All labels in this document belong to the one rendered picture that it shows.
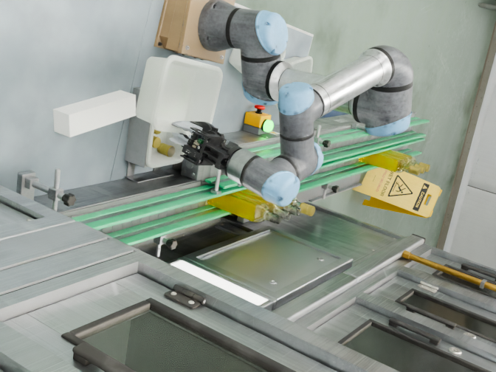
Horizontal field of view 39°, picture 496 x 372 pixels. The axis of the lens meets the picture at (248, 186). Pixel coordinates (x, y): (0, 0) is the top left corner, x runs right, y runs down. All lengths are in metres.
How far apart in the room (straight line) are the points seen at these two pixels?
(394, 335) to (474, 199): 6.19
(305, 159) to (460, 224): 6.76
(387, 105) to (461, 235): 6.50
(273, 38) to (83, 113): 0.56
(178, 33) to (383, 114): 0.64
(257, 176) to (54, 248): 0.49
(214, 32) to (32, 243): 1.04
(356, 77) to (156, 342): 0.87
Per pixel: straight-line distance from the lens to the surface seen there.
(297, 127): 1.50
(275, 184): 1.46
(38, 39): 1.81
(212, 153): 1.56
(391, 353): 1.91
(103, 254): 1.20
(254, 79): 2.04
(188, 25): 2.05
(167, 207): 1.99
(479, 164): 8.07
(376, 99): 1.81
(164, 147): 2.17
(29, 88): 1.82
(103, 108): 1.92
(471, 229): 8.22
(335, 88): 1.58
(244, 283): 1.99
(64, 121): 1.86
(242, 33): 2.02
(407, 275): 2.40
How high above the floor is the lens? 2.13
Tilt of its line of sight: 30 degrees down
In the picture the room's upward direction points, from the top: 110 degrees clockwise
